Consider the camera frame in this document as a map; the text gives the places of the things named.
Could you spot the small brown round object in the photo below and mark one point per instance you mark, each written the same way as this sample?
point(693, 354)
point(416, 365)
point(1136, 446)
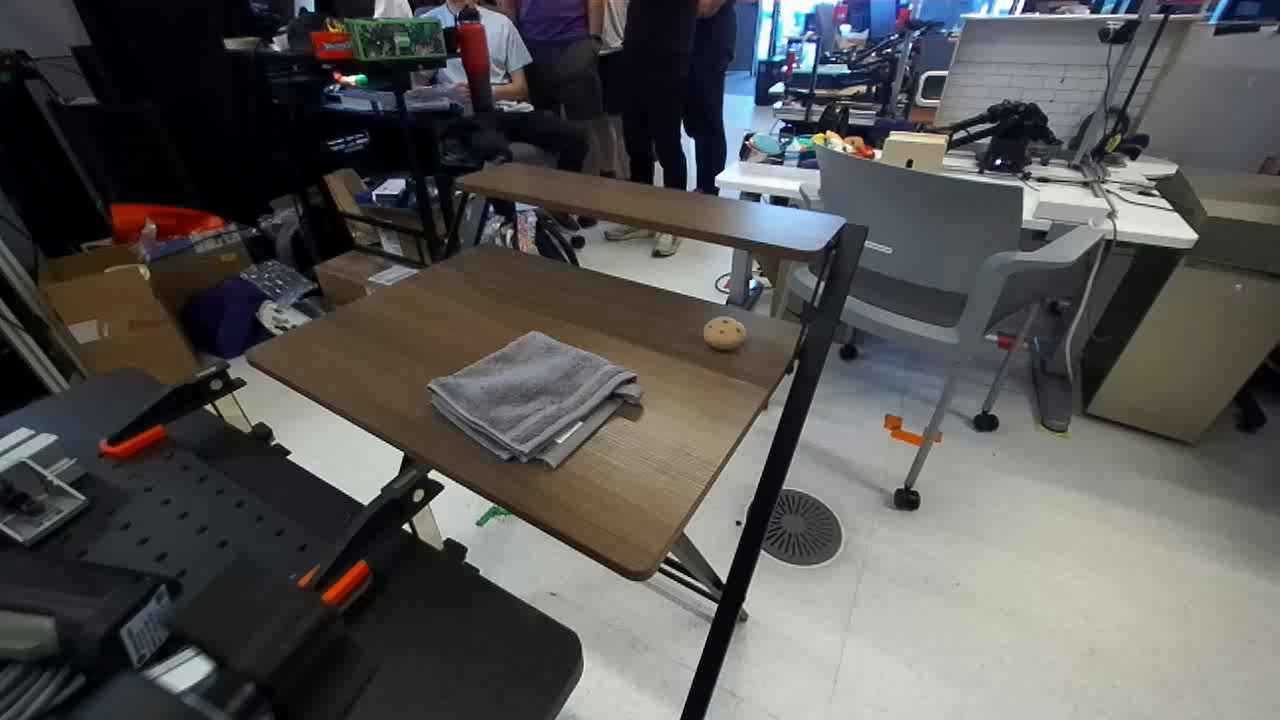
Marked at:
point(724, 335)

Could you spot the grey cloth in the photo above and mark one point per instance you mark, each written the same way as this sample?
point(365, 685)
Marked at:
point(532, 392)

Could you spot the white office desk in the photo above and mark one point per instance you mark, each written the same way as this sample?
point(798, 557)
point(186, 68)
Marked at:
point(1132, 222)

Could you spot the round floor drain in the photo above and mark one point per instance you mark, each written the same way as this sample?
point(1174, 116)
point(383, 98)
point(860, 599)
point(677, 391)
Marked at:
point(805, 530)

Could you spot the person in black clothes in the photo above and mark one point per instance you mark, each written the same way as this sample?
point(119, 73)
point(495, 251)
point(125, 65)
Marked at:
point(663, 82)

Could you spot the black metal rack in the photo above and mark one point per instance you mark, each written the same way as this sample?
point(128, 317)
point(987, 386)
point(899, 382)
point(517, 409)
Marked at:
point(416, 160)

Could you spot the small cardboard box white label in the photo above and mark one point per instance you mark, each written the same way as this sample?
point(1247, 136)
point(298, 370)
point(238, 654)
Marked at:
point(348, 277)

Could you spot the grey office chair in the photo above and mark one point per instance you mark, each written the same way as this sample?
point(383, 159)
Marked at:
point(922, 226)

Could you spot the person in purple shirt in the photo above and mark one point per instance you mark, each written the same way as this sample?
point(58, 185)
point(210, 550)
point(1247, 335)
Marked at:
point(566, 53)

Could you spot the person in white shirt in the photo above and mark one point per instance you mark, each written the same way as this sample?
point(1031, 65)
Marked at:
point(504, 44)

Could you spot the black perforated workbench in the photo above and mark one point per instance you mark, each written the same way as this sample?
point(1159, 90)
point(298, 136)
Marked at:
point(442, 641)

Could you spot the small tan box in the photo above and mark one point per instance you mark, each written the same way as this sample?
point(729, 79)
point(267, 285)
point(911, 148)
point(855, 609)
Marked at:
point(915, 148)

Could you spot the patterned white grey item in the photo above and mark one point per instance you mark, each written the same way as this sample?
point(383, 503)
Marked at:
point(282, 282)

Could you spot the green circuit board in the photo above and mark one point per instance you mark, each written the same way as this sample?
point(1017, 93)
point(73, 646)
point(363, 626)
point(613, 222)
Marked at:
point(397, 38)

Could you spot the dark blue bag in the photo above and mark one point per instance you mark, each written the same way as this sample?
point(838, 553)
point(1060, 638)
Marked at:
point(226, 317)

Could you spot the black desktop device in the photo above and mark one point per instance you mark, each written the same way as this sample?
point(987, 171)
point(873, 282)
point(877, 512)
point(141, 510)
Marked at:
point(1012, 133)

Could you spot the light grey partition panel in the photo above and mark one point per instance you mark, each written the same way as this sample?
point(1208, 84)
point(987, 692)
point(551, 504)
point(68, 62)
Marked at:
point(1026, 65)

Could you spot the orange red bag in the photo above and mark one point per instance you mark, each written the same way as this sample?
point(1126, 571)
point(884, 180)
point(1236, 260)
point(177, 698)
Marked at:
point(160, 222)

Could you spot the black tripod stand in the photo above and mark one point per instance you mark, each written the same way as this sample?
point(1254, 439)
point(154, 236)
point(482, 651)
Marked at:
point(1115, 136)

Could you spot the large cardboard box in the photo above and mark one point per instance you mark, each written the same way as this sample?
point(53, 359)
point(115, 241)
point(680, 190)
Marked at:
point(115, 320)

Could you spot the beige cabinet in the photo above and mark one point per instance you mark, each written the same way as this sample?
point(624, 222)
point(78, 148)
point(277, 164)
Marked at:
point(1184, 346)

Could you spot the small printed card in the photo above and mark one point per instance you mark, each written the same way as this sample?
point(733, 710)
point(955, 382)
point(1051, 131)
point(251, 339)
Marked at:
point(39, 503)

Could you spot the black flat case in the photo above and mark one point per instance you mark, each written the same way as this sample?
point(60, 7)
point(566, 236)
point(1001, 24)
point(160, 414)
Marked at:
point(65, 603)

